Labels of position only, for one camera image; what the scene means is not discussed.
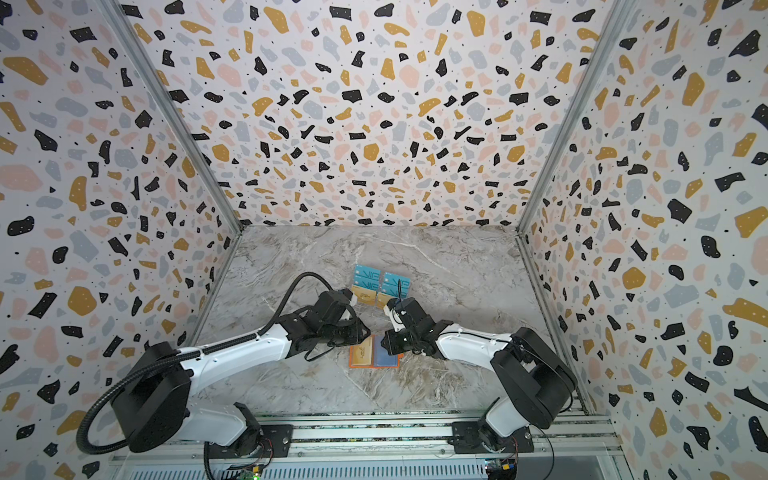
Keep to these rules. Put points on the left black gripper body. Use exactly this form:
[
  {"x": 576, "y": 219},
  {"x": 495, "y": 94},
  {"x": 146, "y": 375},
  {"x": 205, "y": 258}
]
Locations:
[{"x": 348, "y": 333}]

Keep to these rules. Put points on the orange card holder wallet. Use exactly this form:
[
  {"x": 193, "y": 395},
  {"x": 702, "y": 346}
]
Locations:
[{"x": 381, "y": 358}]

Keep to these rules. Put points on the gold card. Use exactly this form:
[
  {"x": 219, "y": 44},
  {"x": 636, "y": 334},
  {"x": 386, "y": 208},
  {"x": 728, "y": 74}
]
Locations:
[
  {"x": 364, "y": 295},
  {"x": 382, "y": 300},
  {"x": 361, "y": 356}
]

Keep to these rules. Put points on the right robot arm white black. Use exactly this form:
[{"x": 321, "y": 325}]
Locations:
[{"x": 537, "y": 383}]

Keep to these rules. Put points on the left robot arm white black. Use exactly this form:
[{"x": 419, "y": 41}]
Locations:
[{"x": 161, "y": 406}]

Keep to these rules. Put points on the teal card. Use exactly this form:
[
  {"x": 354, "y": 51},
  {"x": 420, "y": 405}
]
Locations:
[
  {"x": 366, "y": 274},
  {"x": 397, "y": 294},
  {"x": 367, "y": 282},
  {"x": 395, "y": 282}
]

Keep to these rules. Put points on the teal card back right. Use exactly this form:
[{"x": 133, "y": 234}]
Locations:
[{"x": 395, "y": 282}]

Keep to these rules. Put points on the teal card back left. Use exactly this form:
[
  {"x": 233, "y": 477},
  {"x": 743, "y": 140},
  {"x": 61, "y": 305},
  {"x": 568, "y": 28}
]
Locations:
[{"x": 366, "y": 274}]

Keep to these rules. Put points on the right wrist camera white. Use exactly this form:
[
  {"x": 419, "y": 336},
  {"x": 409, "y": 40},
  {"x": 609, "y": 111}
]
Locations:
[{"x": 391, "y": 312}]

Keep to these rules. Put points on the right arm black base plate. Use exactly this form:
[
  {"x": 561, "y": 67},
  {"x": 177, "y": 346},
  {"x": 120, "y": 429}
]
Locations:
[{"x": 476, "y": 437}]

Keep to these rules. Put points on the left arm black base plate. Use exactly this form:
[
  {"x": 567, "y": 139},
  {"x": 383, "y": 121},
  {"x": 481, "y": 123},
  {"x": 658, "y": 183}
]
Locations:
[{"x": 265, "y": 442}]

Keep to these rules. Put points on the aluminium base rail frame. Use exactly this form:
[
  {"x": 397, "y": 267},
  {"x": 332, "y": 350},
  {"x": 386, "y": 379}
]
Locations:
[{"x": 420, "y": 446}]

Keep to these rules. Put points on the left aluminium corner post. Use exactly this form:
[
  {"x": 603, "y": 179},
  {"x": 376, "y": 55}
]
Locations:
[{"x": 114, "y": 15}]

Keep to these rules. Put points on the aluminium corner post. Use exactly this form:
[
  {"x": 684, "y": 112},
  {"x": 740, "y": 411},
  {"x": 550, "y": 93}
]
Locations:
[
  {"x": 114, "y": 15},
  {"x": 615, "y": 22}
]

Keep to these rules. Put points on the right aluminium corner post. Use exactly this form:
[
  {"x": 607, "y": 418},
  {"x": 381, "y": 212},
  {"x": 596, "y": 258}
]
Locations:
[{"x": 615, "y": 22}]

